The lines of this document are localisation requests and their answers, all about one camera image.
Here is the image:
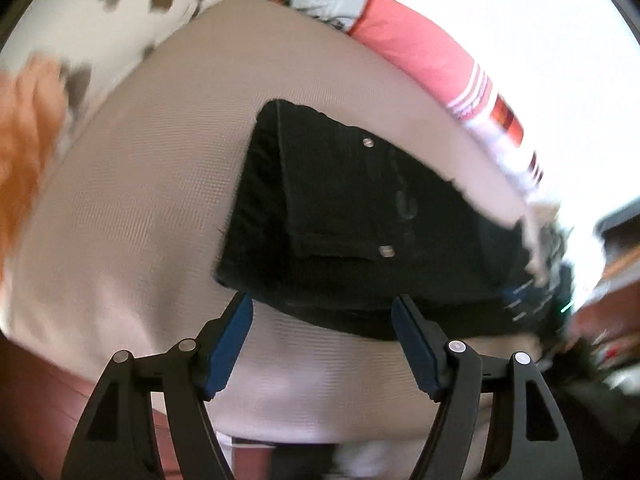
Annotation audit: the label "black pants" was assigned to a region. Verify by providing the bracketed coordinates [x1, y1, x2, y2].
[214, 100, 572, 340]

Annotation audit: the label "beige bed sheet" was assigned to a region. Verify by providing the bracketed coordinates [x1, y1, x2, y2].
[1, 0, 527, 443]

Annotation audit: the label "white patterned cloth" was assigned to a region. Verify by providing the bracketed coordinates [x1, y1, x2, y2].
[523, 202, 570, 288]

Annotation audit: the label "pink striped bolster pillow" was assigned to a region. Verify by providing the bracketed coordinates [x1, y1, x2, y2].
[271, 0, 542, 195]

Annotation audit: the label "white floral pillow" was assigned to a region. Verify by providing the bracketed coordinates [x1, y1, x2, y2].
[1, 0, 224, 261]

